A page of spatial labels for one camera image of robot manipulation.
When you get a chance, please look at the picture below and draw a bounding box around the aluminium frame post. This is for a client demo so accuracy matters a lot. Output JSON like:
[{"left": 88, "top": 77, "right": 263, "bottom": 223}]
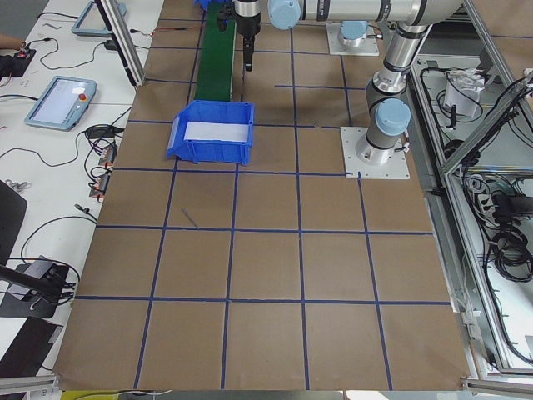
[{"left": 95, "top": 0, "right": 146, "bottom": 88}]

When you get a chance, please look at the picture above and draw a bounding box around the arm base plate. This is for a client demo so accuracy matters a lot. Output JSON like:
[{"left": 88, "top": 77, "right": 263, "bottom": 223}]
[
  {"left": 341, "top": 127, "right": 410, "bottom": 180},
  {"left": 326, "top": 20, "right": 382, "bottom": 57}
]

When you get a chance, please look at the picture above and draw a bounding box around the black power adapter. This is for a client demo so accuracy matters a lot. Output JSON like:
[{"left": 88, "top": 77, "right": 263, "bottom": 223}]
[{"left": 104, "top": 40, "right": 117, "bottom": 51}]

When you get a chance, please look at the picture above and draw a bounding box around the teach pendant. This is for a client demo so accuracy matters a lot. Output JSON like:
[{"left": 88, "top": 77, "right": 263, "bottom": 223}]
[
  {"left": 71, "top": 1, "right": 111, "bottom": 38},
  {"left": 24, "top": 76, "right": 97, "bottom": 131}
]

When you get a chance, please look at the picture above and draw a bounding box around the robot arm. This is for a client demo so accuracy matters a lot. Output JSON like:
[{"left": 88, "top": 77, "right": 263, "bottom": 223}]
[
  {"left": 267, "top": 0, "right": 462, "bottom": 166},
  {"left": 217, "top": 1, "right": 368, "bottom": 48}
]

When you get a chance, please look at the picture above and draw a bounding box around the near teach pendant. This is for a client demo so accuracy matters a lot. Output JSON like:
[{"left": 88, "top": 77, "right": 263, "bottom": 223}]
[{"left": 24, "top": 76, "right": 97, "bottom": 131}]

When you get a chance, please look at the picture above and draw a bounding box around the white foam pad left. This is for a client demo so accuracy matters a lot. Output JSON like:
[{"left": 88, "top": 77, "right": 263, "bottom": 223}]
[{"left": 184, "top": 122, "right": 248, "bottom": 143}]

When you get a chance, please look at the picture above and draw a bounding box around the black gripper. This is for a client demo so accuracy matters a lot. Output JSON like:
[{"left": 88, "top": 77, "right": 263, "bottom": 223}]
[
  {"left": 217, "top": 1, "right": 234, "bottom": 32},
  {"left": 233, "top": 0, "right": 261, "bottom": 72}
]

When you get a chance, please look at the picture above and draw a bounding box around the green conveyor belt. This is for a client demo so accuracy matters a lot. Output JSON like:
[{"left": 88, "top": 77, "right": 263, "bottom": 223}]
[{"left": 194, "top": 2, "right": 236, "bottom": 101}]

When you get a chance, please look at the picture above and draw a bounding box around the left blue bin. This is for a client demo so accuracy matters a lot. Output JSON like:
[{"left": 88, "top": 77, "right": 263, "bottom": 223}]
[{"left": 166, "top": 100, "right": 255, "bottom": 165}]

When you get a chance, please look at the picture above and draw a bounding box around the far teach pendant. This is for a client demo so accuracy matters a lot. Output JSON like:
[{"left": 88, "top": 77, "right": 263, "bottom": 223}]
[{"left": 71, "top": 1, "right": 111, "bottom": 38}]

